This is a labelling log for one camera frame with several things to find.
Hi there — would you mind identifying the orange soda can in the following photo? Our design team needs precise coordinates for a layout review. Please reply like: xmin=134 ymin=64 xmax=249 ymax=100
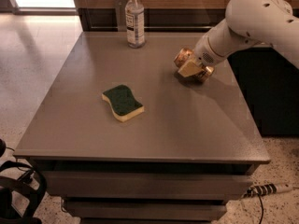
xmin=174 ymin=48 xmax=214 ymax=83

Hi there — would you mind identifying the clear plastic water bottle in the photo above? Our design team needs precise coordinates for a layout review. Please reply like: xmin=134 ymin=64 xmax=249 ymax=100
xmin=125 ymin=0 xmax=146 ymax=48

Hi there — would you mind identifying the black power cable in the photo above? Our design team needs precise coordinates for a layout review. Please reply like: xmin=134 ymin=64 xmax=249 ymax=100
xmin=257 ymin=193 xmax=265 ymax=224

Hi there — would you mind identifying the left metal wall bracket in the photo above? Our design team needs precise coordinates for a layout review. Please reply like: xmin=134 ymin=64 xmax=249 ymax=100
xmin=114 ymin=0 xmax=127 ymax=32

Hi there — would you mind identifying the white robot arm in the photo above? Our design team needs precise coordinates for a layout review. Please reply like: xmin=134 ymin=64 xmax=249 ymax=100
xmin=175 ymin=0 xmax=299 ymax=79

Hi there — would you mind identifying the white power strip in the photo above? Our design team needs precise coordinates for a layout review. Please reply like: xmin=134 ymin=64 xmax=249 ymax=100
xmin=243 ymin=183 xmax=293 ymax=198

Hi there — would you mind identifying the grey drawer cabinet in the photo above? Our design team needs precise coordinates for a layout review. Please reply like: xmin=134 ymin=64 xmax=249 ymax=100
xmin=16 ymin=33 xmax=270 ymax=224

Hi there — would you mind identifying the green and yellow sponge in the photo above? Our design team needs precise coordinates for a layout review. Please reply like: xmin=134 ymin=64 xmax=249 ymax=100
xmin=102 ymin=85 xmax=145 ymax=122

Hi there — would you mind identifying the black strap bag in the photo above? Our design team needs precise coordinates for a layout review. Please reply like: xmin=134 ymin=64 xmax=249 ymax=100
xmin=0 ymin=161 xmax=47 ymax=224

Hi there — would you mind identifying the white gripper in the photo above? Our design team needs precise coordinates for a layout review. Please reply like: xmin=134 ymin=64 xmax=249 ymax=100
xmin=178 ymin=35 xmax=225 ymax=77

